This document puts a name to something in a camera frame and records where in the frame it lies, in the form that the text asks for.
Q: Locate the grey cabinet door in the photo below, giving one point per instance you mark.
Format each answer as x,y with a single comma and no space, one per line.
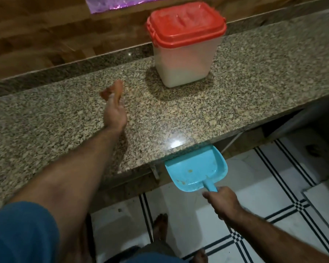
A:
293,121

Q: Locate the person's foot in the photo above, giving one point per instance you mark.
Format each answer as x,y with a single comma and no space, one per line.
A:
200,256
160,227

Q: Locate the person's left forearm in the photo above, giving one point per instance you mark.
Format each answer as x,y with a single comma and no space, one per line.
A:
68,183

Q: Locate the person's left foot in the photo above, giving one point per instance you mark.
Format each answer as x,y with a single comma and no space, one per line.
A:
160,227

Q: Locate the pink film on sill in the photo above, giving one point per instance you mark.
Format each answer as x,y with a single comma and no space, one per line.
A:
115,2

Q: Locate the red plastic lid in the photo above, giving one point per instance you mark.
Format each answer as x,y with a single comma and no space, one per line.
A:
185,23

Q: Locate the blue plastic dustpan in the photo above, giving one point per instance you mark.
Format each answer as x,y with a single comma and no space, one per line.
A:
194,168

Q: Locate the person's right hand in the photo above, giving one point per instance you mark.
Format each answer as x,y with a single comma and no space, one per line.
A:
223,201

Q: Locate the clear plastic container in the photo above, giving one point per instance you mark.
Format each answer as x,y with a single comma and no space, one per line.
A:
186,65

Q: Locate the person's blue shirt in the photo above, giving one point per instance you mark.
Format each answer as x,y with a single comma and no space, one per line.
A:
19,232

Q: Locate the person's right foot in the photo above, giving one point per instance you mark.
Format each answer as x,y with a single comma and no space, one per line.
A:
200,256

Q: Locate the person's right forearm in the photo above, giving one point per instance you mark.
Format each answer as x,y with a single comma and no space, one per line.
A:
274,241

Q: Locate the orange cleaning cloth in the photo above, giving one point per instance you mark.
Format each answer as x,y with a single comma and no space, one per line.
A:
113,88

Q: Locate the person's left hand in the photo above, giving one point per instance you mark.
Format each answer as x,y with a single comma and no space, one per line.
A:
115,115

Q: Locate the speckled granite countertop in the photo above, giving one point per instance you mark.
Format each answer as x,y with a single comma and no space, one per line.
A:
235,87

